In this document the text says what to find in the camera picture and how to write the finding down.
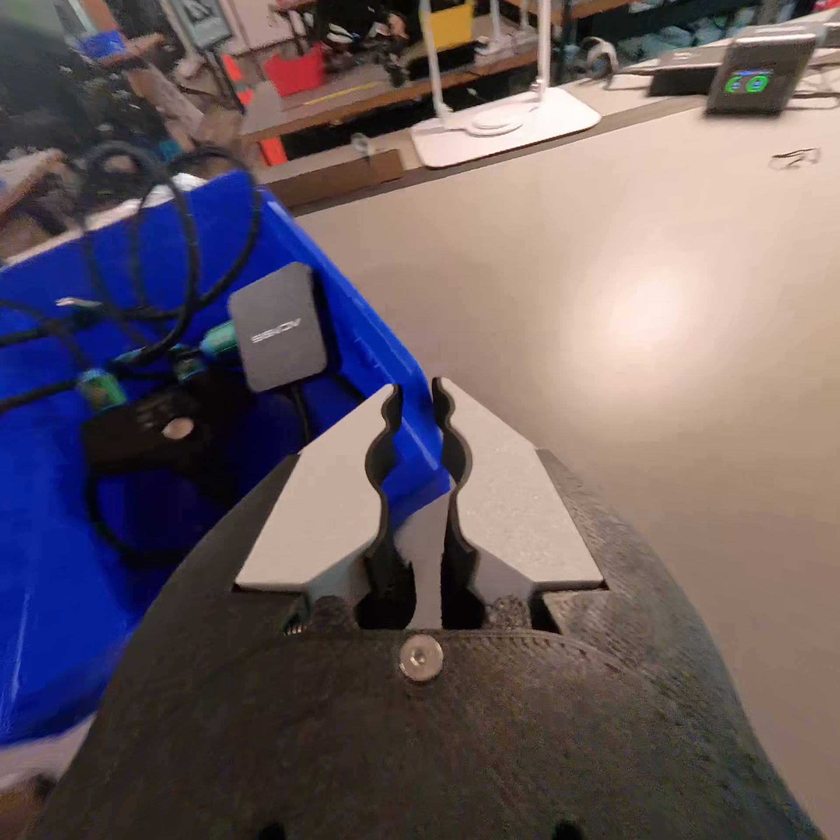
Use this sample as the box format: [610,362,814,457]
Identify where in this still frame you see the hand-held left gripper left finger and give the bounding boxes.
[234,384,404,601]

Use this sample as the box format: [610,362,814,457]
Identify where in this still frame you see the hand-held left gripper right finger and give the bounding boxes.
[430,377,605,601]

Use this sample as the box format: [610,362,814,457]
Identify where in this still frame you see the braided hdmi cable green plugs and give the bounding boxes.
[72,141,207,385]
[134,147,263,362]
[0,298,129,414]

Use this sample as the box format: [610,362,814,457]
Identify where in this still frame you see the black hdmi switch with cable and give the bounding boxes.
[77,374,247,572]

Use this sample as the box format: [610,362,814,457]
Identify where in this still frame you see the black square hub with cable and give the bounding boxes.
[226,261,330,450]

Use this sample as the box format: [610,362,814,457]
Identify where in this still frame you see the dark flat desk panel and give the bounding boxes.
[261,148,406,210]

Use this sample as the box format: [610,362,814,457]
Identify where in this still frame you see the red plastic bin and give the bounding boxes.
[261,45,328,99]

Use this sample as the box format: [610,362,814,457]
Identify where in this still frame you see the grey headphones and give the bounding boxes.
[576,36,619,86]

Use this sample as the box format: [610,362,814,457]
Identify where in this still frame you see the black flat power adapter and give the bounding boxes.
[646,49,729,97]

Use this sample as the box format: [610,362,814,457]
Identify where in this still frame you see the yellow plastic bin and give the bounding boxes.
[428,0,476,52]

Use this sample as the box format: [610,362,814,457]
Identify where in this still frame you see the framed marker sign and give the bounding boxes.
[164,0,235,52]

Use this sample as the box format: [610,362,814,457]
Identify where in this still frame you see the small blue plastic bin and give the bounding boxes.
[77,29,127,59]

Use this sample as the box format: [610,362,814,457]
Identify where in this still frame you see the grey power bank with display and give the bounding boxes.
[704,31,819,119]

